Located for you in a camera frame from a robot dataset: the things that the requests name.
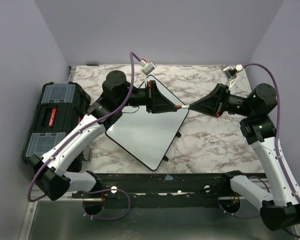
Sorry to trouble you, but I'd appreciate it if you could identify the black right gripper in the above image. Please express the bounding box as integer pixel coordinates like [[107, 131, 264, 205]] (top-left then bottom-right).
[[190, 82, 255, 117]]

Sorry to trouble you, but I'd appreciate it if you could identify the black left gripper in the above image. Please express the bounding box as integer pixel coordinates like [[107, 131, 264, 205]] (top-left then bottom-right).
[[116, 79, 177, 113]]

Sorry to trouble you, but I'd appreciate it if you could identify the red capped whiteboard marker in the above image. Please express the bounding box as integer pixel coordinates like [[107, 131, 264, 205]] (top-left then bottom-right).
[[175, 105, 190, 110]]

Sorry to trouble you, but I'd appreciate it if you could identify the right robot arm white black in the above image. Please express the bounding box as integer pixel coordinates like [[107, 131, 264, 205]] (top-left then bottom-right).
[[189, 83, 300, 231]]

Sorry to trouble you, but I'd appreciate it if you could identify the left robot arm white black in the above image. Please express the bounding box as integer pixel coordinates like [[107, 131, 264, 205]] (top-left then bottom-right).
[[31, 70, 180, 201]]

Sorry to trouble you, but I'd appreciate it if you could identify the black plastic toolbox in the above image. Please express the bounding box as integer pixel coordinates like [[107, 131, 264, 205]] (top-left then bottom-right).
[[22, 82, 91, 162]]

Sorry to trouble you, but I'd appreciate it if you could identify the white whiteboard black frame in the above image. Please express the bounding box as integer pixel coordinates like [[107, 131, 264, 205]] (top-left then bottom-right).
[[104, 74, 190, 172]]

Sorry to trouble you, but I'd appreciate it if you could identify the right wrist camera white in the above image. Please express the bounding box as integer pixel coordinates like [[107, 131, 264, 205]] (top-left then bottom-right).
[[221, 64, 244, 89]]

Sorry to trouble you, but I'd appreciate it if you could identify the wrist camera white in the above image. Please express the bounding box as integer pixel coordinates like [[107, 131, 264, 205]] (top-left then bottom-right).
[[139, 58, 157, 87], [221, 64, 244, 89]]

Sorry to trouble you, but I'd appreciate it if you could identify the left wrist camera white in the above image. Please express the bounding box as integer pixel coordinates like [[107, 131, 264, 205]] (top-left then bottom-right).
[[139, 58, 157, 87]]

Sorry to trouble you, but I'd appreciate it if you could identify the black front mounting rail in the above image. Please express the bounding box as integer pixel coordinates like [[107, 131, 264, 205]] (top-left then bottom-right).
[[72, 172, 243, 210]]

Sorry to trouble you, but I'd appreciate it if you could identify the aluminium frame rail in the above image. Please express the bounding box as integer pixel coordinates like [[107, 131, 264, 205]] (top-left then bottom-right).
[[17, 192, 76, 240]]

